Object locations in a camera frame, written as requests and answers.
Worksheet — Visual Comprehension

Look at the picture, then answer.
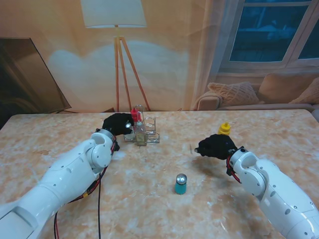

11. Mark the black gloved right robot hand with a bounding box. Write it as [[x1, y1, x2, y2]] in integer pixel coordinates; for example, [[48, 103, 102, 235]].
[[194, 133, 237, 161]]

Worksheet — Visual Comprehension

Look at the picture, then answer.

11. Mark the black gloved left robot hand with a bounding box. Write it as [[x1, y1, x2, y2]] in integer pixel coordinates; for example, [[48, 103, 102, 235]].
[[102, 113, 134, 136]]

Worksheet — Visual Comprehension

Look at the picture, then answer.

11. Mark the white shaker with silver cap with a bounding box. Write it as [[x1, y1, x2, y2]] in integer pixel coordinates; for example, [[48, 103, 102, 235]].
[[124, 120, 135, 140]]

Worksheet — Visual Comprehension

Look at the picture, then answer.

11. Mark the red tomato ketchup bottle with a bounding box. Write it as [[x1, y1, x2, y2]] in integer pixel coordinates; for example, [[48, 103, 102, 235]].
[[131, 108, 140, 125]]

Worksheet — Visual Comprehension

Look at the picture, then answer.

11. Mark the clear olive oil bottle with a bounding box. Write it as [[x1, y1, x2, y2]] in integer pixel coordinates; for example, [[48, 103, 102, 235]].
[[134, 120, 147, 146]]

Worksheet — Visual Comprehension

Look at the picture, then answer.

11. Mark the teal shaker with silver cap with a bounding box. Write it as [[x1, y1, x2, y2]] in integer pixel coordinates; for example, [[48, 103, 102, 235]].
[[174, 173, 188, 195]]

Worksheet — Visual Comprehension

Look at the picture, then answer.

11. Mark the yellow mustard squeeze bottle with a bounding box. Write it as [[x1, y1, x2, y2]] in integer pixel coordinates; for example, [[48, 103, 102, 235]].
[[218, 121, 231, 136]]

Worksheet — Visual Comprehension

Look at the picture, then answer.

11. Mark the knitted beige cushion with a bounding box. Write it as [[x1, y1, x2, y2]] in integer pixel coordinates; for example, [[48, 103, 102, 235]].
[[207, 82, 261, 107]]

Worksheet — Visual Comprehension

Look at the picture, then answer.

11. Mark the beige sofa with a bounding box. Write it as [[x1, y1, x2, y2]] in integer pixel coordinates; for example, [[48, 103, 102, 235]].
[[194, 72, 319, 112]]

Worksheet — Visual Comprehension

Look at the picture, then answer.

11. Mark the dark flat television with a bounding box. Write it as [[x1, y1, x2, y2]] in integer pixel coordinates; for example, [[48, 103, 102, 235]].
[[0, 37, 72, 130]]

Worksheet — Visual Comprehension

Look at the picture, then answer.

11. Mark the tripod floor lamp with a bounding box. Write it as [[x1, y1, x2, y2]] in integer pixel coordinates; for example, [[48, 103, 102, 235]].
[[81, 0, 151, 112]]

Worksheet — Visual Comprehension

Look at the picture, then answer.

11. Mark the white framed window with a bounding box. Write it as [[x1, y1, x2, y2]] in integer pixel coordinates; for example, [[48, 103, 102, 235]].
[[219, 0, 319, 73]]

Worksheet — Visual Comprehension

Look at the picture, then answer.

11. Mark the chrome wire seasoning rack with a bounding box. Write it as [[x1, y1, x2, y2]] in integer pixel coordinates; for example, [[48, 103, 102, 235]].
[[124, 104, 160, 144]]

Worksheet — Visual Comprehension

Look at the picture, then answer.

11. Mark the red black left arm cable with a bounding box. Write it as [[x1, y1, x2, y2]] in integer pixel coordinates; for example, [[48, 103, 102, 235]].
[[53, 141, 118, 239]]

